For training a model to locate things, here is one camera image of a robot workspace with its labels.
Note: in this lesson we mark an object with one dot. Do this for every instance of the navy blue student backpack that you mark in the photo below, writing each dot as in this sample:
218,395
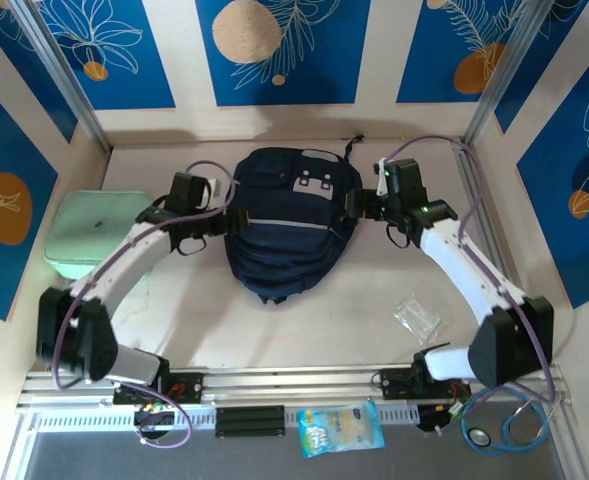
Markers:
279,245

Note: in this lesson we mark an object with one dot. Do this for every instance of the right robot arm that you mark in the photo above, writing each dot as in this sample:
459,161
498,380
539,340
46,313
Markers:
474,275

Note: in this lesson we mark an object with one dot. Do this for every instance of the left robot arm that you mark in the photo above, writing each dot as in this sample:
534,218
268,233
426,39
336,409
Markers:
119,265

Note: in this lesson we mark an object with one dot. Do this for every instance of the mint green lunch bag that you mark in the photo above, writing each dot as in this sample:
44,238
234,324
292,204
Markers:
94,225

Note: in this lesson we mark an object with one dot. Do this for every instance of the clear plastic bag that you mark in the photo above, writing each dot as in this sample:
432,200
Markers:
416,320

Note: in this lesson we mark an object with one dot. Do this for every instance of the black ribbed block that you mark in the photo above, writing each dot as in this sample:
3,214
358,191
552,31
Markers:
250,421

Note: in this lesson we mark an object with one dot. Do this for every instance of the left black connector board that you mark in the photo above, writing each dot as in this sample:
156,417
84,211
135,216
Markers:
149,415

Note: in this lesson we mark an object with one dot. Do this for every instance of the black connector board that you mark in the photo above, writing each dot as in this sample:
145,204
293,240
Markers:
431,417
149,415

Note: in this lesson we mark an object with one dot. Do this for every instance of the right black connector board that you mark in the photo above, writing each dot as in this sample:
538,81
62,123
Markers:
431,417

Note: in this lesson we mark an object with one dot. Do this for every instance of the blue snack packet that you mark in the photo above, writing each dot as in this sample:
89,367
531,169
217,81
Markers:
339,427

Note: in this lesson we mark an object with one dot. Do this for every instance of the grey metal panel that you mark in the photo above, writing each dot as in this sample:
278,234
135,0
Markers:
224,460

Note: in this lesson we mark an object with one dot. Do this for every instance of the blue stethoscope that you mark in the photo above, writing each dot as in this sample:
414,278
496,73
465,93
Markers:
481,437

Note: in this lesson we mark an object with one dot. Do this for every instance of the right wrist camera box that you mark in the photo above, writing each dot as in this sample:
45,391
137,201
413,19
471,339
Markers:
382,180

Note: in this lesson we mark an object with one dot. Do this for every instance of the right aluminium frame post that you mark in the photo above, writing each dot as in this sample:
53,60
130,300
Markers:
504,75

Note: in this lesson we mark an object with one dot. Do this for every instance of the aluminium frame post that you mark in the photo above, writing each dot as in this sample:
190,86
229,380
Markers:
59,70
504,75

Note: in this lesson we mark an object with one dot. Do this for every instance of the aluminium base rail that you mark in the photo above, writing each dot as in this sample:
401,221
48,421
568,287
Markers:
299,382

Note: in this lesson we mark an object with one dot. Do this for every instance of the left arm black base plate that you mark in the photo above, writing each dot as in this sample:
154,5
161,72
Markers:
189,387

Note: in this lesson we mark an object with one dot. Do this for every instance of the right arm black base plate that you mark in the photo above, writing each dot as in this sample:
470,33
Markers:
394,385

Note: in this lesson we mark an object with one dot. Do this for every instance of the left aluminium frame post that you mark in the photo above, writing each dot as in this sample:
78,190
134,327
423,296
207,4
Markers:
59,70

